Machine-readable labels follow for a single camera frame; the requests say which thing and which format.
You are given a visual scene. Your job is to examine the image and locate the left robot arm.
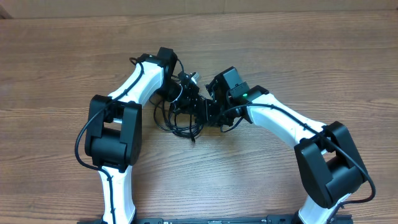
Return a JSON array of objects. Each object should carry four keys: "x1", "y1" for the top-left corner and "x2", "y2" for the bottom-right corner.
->
[{"x1": 81, "y1": 47, "x2": 196, "y2": 223}]

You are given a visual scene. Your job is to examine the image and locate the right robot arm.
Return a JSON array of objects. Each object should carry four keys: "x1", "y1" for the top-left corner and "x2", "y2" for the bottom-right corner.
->
[{"x1": 204, "y1": 67, "x2": 369, "y2": 223}]

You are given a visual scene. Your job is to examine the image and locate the black cable bundle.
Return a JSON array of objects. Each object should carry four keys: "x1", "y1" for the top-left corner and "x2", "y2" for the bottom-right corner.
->
[{"x1": 152, "y1": 96, "x2": 208, "y2": 143}]

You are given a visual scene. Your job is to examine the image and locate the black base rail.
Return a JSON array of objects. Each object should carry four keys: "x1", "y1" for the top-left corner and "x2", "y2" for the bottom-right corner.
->
[{"x1": 77, "y1": 215, "x2": 354, "y2": 224}]

